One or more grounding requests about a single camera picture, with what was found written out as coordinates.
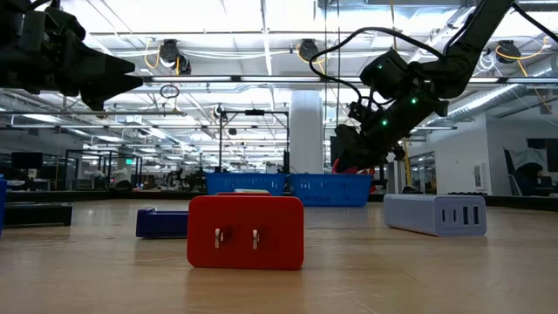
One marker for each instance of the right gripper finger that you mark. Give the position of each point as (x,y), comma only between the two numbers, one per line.
(353,161)

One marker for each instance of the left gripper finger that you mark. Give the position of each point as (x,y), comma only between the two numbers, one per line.
(104,89)
(102,65)

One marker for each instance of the light blue multiport charger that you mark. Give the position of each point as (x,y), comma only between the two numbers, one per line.
(418,213)

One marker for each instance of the green and white plug adapter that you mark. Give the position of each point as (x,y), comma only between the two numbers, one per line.
(252,191)

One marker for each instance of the red wall charger block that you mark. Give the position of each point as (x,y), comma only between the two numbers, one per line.
(244,248)

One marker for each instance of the black box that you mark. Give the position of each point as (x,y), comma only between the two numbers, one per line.
(37,214)

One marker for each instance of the navy device with screen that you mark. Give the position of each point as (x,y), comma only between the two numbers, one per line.
(161,224)

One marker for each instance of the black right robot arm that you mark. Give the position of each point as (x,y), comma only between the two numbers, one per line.
(462,52)

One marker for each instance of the office chair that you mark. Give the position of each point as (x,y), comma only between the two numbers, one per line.
(508,163)

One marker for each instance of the blue plastic mesh basket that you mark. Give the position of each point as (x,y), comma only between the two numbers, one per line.
(327,189)
(226,183)

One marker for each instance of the black dome base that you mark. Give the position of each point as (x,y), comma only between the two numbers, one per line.
(410,190)

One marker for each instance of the small distant black monitor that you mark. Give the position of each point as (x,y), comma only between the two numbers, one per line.
(26,160)

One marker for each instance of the person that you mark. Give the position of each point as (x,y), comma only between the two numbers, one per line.
(529,174)

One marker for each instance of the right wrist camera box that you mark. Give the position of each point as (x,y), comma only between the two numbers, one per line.
(361,112)

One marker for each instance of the white wall panel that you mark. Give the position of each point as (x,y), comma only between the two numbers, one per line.
(479,175)

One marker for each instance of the silver ceiling air duct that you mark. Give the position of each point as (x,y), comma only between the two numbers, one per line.
(488,102)

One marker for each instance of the black aluminium table frame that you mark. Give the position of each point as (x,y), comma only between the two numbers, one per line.
(109,196)

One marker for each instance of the black background rig frame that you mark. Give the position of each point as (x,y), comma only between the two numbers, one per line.
(255,112)

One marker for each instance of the black wall screen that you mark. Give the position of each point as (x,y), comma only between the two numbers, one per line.
(551,152)

